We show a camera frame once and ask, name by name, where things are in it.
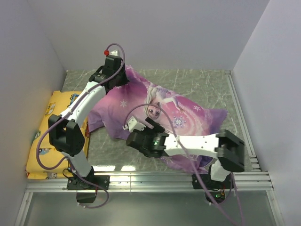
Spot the purple princess print pillowcase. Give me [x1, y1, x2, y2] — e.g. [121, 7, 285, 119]
[87, 65, 228, 175]

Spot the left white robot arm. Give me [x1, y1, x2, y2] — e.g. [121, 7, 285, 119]
[48, 55, 128, 189]

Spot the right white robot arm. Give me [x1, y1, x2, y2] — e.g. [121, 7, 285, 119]
[123, 117, 245, 188]

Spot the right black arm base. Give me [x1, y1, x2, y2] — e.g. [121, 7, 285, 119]
[199, 174, 234, 204]

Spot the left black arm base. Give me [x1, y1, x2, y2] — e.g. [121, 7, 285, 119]
[66, 175, 110, 209]

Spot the yellow car print pillow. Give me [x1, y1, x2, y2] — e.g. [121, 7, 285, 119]
[26, 91, 92, 179]

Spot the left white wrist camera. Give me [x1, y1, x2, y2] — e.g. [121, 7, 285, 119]
[104, 49, 120, 57]

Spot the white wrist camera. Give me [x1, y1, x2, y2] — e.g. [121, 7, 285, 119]
[123, 116, 146, 132]
[104, 49, 120, 57]

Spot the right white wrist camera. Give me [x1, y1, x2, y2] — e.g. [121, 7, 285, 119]
[123, 116, 146, 132]

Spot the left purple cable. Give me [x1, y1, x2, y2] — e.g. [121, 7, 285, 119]
[36, 43, 127, 209]

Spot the purple cable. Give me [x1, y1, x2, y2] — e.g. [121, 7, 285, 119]
[123, 103, 246, 226]
[36, 43, 127, 209]

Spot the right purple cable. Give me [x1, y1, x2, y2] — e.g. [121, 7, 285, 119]
[123, 103, 246, 226]

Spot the aluminium rail frame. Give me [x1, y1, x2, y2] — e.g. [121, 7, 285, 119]
[16, 69, 284, 226]

